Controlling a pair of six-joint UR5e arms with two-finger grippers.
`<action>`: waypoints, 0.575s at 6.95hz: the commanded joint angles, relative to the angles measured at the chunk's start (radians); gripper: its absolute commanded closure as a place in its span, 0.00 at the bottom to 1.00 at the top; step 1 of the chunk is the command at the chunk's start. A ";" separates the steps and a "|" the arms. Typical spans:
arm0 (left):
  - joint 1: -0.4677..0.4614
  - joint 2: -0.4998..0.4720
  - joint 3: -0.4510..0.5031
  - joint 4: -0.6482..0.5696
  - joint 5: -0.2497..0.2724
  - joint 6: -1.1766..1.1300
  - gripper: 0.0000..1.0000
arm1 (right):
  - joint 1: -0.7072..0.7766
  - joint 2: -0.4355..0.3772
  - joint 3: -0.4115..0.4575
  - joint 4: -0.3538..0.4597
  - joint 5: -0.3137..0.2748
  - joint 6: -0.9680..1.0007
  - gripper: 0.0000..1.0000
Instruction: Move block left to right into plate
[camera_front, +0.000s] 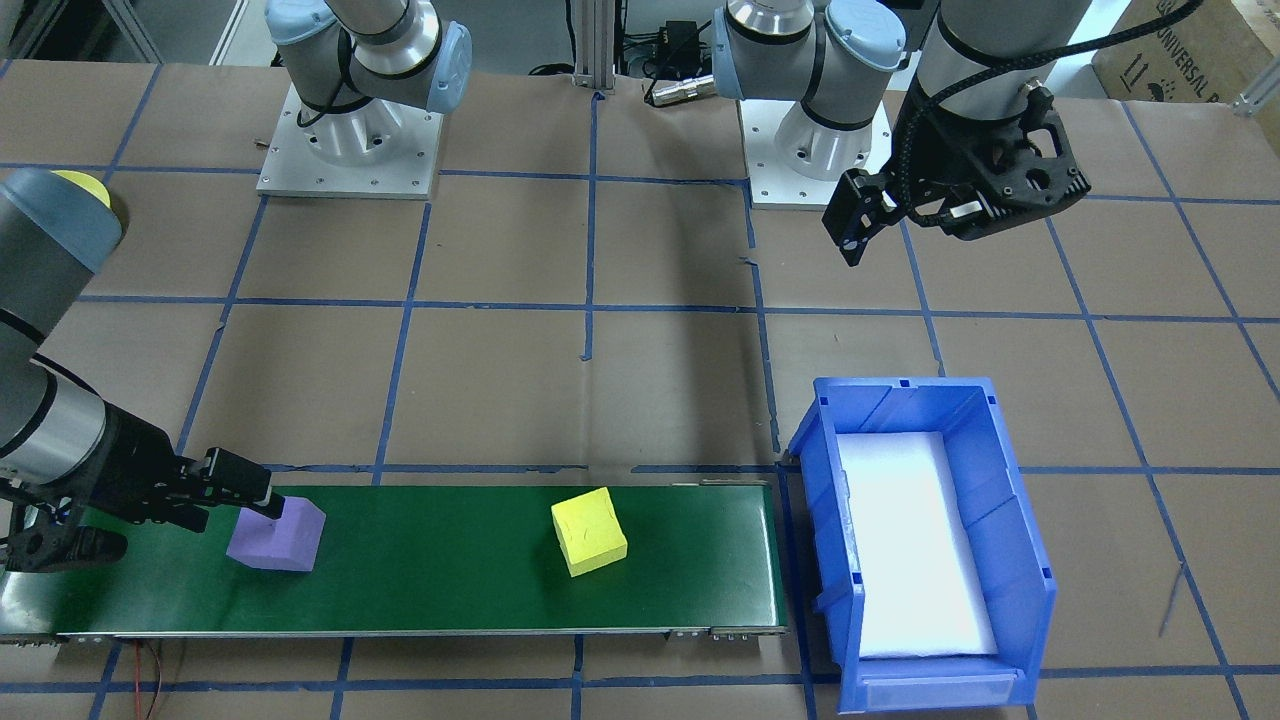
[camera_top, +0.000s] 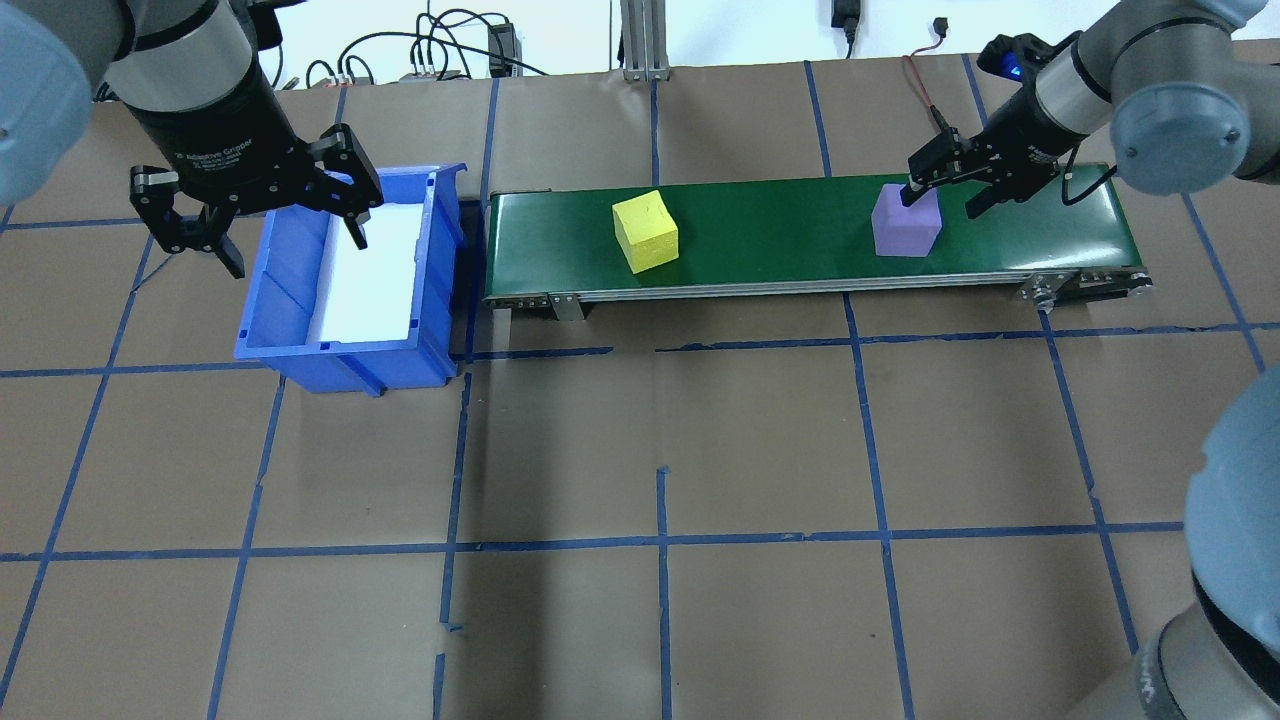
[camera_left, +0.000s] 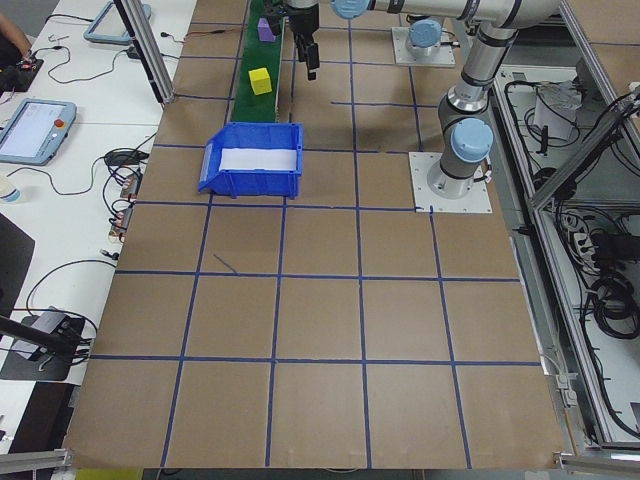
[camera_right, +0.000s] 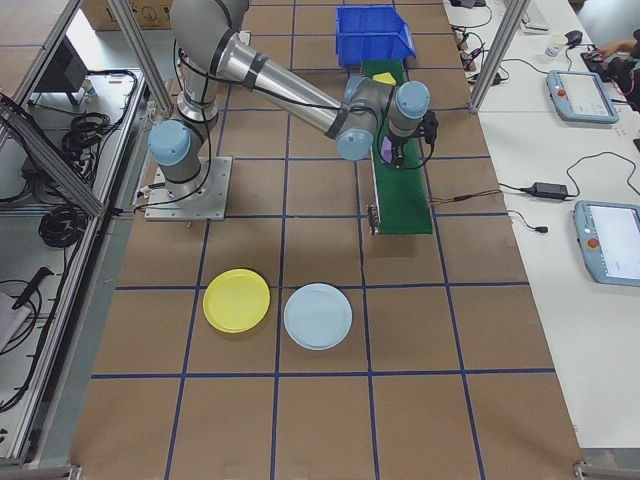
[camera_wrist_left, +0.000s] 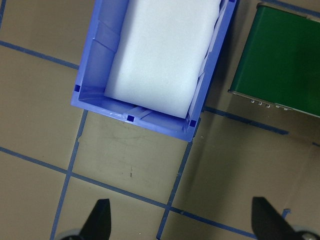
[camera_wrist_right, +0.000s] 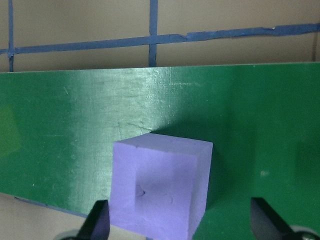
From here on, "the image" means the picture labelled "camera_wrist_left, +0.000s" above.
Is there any green belt conveyor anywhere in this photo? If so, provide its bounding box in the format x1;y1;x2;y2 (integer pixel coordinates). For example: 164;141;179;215
227;2;320;118

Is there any blue plastic storage bin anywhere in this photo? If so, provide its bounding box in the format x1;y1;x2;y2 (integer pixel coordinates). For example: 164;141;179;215
70;0;241;143

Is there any white foam pad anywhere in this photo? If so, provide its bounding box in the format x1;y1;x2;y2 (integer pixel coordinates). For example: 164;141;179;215
103;0;225;120

